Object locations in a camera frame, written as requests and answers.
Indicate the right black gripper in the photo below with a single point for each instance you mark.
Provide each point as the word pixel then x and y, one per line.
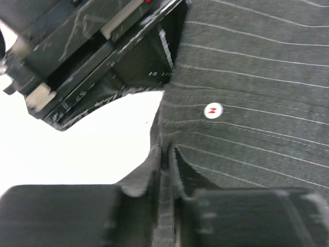
pixel 62 61

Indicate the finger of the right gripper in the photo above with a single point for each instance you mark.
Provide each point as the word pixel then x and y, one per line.
pixel 151 58

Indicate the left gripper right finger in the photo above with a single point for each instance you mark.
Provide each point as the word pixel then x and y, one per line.
pixel 207 215

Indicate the black pinstriped long sleeve shirt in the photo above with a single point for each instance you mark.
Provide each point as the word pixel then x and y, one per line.
pixel 247 104

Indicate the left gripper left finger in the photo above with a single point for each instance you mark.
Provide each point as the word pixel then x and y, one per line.
pixel 120 214

